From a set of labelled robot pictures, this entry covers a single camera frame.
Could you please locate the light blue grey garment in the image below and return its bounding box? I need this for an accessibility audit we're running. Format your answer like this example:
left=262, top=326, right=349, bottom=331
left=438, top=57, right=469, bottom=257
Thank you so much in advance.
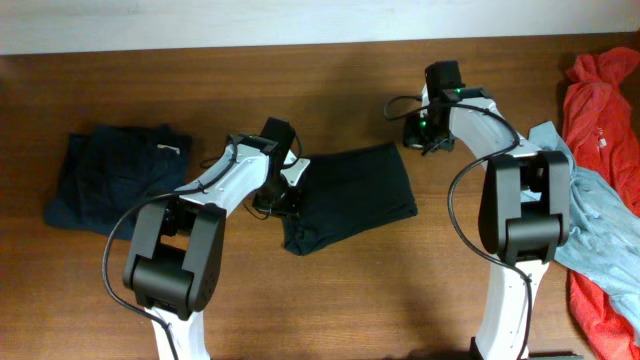
left=528, top=121, right=639, bottom=343

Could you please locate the black t-shirt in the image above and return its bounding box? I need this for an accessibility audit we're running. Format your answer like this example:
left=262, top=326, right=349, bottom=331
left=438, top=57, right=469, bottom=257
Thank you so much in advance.
left=282, top=143, right=418, bottom=256

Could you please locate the folded navy blue garment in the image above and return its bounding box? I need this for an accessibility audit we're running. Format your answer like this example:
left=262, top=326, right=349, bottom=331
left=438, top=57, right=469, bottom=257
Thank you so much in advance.
left=44, top=125, right=193, bottom=235

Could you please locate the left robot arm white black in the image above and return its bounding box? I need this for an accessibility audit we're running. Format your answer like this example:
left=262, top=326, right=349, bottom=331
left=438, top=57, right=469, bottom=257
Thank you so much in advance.
left=123, top=118, right=310, bottom=359

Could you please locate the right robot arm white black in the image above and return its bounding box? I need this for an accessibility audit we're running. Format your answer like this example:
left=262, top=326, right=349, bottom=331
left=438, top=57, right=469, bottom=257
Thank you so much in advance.
left=401, top=60, right=570, bottom=360

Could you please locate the red t-shirt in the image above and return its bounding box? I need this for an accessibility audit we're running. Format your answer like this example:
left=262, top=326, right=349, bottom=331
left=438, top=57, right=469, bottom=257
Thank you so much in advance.
left=563, top=48, right=639, bottom=359

